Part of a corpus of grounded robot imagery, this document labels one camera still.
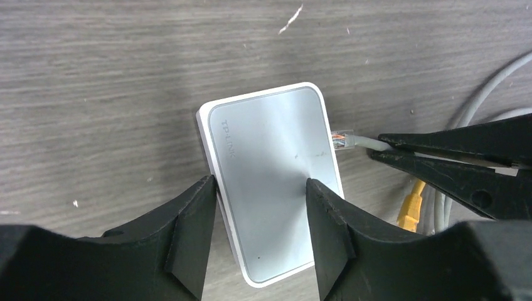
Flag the white network switch box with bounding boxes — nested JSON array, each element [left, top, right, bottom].
[[196, 82, 344, 288]]

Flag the grey ethernet cable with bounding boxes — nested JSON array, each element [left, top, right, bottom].
[[331, 51, 532, 233]]

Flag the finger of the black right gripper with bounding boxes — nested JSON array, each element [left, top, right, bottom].
[[378, 114, 531, 166], [370, 151, 531, 220]]

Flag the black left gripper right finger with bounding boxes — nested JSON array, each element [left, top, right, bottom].
[[306, 179, 531, 300]]

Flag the yellow ethernet cable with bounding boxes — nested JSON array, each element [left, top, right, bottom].
[[396, 179, 427, 233]]

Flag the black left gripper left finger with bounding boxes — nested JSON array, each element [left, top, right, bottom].
[[1, 176, 216, 300]]

